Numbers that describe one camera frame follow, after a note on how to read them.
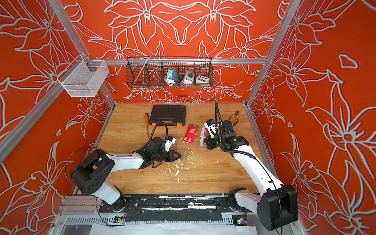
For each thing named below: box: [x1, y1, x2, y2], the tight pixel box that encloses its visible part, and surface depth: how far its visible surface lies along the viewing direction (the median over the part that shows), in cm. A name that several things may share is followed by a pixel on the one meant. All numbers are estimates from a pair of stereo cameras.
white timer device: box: [183, 69, 195, 85], surface depth 92 cm
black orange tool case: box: [148, 105, 187, 128], surface depth 109 cm
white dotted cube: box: [195, 74, 210, 84], surface depth 96 cm
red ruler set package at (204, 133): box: [199, 124, 210, 150], surface depth 82 cm
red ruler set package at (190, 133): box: [183, 123, 200, 145], surface depth 103 cm
